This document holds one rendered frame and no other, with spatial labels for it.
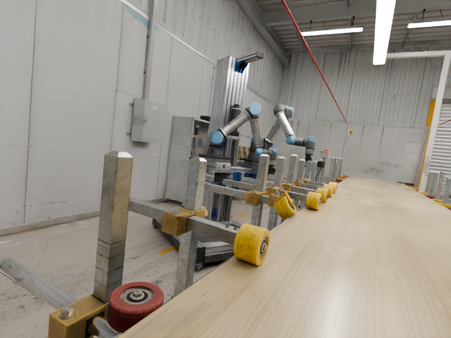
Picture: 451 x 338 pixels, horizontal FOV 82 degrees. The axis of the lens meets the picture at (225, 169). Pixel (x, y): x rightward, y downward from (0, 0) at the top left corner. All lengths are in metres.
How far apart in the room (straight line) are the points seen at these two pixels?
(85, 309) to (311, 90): 10.25
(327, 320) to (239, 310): 0.14
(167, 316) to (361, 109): 9.99
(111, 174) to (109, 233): 0.11
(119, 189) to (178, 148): 4.10
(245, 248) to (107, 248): 0.26
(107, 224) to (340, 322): 0.41
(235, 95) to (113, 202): 2.36
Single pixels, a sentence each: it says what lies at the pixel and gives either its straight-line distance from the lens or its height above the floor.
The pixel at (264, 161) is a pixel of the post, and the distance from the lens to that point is 1.12.
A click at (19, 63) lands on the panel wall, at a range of 3.30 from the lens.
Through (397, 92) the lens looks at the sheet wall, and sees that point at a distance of 10.36.
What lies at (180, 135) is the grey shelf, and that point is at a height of 1.22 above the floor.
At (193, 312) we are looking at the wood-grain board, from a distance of 0.44.
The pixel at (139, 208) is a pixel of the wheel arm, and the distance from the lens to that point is 0.76.
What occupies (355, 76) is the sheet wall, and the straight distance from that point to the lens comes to 10.46.
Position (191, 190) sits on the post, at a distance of 0.69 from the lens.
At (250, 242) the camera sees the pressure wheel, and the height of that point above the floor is 0.96.
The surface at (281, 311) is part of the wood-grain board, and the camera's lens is 0.47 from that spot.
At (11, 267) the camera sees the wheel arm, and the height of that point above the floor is 0.83.
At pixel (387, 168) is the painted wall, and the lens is 10.08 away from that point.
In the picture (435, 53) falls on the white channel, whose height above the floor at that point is 2.43.
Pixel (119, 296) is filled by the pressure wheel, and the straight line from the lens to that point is 0.46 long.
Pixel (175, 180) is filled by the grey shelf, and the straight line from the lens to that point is 4.63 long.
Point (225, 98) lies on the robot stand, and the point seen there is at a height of 1.61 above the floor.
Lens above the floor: 1.15
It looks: 5 degrees down
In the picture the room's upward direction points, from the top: 7 degrees clockwise
